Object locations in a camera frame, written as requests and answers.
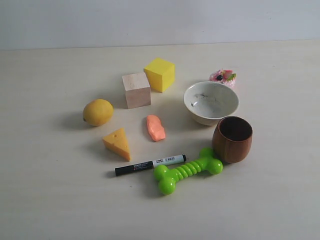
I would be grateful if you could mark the orange soft putty lump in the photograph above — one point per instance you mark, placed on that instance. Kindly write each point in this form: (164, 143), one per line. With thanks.
(155, 128)

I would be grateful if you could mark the plain wooden cube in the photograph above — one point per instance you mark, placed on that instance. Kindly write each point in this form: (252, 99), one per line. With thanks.
(137, 90)

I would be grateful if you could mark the yellow cube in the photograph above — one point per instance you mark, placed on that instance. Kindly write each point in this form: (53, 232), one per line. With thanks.
(160, 74)

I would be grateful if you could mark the yellow cheese wedge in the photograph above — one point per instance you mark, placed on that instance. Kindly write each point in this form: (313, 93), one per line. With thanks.
(117, 142)

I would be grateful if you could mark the white ceramic bowl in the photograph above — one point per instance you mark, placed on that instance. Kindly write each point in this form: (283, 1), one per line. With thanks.
(208, 102)

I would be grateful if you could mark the green bone toy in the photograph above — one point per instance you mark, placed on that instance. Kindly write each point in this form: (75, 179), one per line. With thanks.
(168, 178)

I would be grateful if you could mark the yellow lemon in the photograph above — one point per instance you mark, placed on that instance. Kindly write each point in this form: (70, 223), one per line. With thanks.
(98, 112)

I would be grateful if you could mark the black white marker pen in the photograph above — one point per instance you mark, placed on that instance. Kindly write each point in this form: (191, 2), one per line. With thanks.
(148, 165)

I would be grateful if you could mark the brown wooden cup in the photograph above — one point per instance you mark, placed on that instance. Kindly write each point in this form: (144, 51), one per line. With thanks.
(232, 139)

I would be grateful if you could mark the pink toy cake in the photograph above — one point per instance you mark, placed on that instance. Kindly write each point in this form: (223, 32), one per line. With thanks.
(224, 76)

